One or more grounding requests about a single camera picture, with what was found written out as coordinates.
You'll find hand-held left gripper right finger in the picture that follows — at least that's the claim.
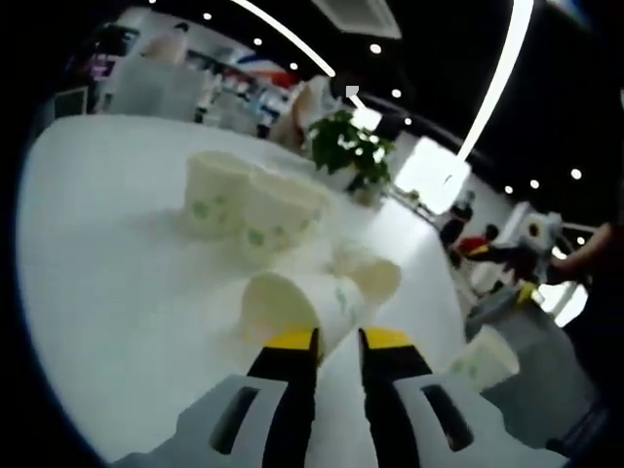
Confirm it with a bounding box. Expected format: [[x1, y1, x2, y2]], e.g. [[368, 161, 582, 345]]
[[358, 327, 569, 468]]

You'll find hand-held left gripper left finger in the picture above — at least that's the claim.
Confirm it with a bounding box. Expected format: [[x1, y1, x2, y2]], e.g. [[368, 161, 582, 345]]
[[114, 327, 323, 468]]

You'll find white paper cup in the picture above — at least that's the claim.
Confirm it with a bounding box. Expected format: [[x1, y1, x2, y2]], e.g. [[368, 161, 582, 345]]
[[446, 325, 521, 394], [183, 150, 254, 240], [241, 272, 371, 365], [331, 248, 404, 306], [238, 170, 337, 257]]

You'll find person's dark clothing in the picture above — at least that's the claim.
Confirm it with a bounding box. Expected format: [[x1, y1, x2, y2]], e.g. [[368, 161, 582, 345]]
[[560, 87, 624, 454]]

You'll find straight ceiling light strip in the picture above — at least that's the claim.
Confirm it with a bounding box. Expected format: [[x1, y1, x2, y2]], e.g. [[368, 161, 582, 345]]
[[457, 0, 535, 160]]

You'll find white plant pot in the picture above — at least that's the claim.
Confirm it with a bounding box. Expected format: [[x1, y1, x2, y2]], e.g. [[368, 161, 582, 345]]
[[334, 165, 371, 194]]

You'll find green leafy plant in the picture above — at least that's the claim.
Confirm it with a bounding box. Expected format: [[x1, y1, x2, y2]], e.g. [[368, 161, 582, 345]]
[[306, 109, 399, 189]]

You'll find ceiling air vent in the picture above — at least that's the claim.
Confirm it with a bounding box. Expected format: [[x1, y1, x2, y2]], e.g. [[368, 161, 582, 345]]
[[311, 0, 404, 40]]

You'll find curved ceiling light strip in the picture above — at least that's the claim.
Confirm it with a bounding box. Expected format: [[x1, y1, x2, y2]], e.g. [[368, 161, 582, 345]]
[[228, 0, 337, 78]]

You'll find white boxy monitor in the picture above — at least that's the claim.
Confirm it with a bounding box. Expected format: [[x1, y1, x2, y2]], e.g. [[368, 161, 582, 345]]
[[53, 86, 92, 118]]

